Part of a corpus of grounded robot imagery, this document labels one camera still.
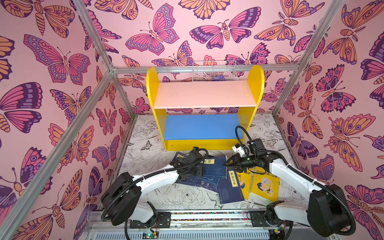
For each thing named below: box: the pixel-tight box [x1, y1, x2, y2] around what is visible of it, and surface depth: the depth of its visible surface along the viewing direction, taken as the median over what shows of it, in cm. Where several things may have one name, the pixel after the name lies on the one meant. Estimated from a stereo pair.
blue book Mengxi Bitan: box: [217, 169, 245, 205], surface depth 81 cm
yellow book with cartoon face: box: [249, 166, 280, 202], surface depth 83 cm
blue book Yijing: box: [176, 175, 220, 193], surface depth 83 cm
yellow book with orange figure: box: [236, 171, 252, 200], surface depth 86 cm
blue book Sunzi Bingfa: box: [202, 155, 227, 183], surface depth 83 cm
